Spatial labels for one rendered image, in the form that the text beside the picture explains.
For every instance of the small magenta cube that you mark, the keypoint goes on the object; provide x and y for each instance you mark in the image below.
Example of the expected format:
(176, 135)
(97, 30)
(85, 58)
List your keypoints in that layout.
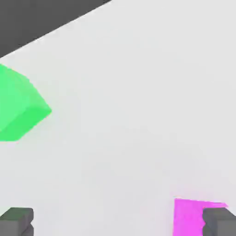
(187, 217)

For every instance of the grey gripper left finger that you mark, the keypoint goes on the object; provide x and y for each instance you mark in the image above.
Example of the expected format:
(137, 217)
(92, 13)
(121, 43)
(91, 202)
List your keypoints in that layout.
(14, 221)

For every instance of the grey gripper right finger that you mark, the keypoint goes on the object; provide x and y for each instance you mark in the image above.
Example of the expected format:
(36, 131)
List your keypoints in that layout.
(219, 222)

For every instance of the small green cube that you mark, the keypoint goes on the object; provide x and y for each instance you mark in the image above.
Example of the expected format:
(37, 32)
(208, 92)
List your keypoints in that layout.
(16, 107)

